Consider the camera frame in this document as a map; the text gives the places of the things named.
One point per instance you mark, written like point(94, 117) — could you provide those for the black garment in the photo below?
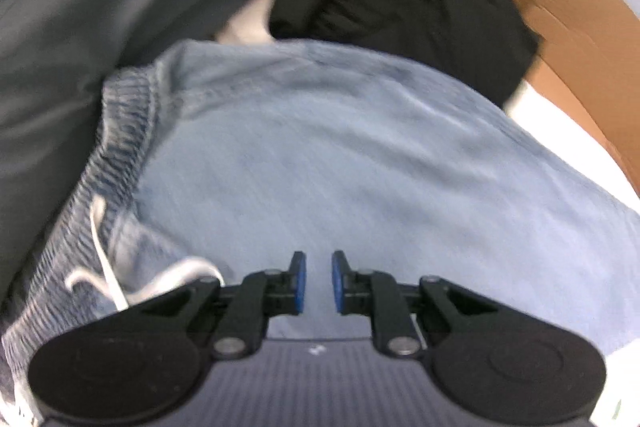
point(400, 7)

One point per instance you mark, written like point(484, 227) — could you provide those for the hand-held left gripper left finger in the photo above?
point(300, 282)

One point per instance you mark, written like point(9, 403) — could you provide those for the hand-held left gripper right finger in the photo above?
point(337, 282)

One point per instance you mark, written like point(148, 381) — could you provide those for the light blue denim pants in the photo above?
point(350, 157)

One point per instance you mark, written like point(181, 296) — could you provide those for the long low cardboard sheet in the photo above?
point(575, 32)

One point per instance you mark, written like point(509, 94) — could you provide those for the cream bear printed blanket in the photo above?
point(550, 122)

